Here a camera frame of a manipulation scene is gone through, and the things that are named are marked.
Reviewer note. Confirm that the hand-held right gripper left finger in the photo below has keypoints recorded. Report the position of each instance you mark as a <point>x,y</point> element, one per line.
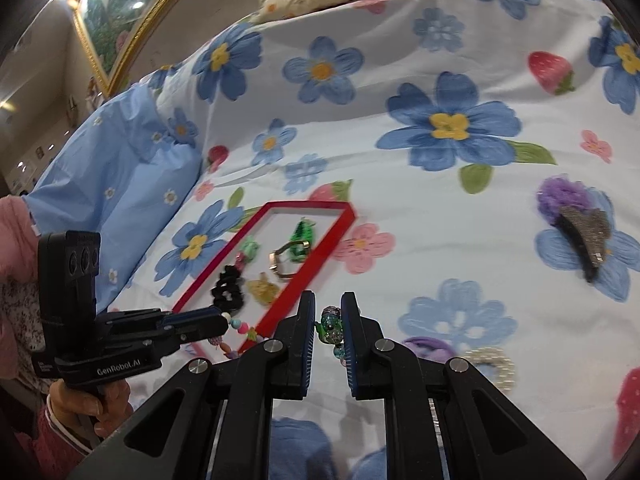
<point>306,340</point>

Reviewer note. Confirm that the gold framed painting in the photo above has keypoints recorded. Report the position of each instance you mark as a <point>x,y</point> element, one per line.
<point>120,15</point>

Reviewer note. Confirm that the person's left forearm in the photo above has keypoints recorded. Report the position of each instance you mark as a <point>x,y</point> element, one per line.
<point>57,440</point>

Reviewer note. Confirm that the purple scrunchie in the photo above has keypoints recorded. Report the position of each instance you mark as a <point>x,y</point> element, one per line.
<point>560,195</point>

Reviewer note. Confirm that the person's left hand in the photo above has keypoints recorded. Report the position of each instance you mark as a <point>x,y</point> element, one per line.
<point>80,402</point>

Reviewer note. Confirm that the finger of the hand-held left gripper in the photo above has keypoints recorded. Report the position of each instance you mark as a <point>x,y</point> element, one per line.
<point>205,331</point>
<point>200,316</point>

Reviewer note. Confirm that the light blue pillow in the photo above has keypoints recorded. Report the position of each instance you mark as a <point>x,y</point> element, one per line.
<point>125,180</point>

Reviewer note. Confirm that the yellow hair accessory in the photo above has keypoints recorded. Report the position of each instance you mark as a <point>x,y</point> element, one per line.
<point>262,290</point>

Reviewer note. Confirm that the floral strawberry bed sheet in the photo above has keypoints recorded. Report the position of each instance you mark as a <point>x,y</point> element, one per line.
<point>425,60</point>

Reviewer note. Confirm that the metal wrist watch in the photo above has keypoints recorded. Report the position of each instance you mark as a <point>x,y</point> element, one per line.
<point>295,249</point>

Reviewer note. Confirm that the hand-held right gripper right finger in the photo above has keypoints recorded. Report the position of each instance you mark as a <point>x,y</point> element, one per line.
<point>352,345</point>

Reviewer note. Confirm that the red jewelry tray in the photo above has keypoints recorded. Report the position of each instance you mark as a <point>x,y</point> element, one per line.
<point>310,206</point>

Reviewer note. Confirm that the person's pink clothing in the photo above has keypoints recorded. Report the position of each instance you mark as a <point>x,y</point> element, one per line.
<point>15,240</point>

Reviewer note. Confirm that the black scrunchie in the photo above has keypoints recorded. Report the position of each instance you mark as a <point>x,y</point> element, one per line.
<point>225,285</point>

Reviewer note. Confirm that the glitter hair claw clip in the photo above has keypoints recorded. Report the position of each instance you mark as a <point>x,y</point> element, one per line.
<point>582,232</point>

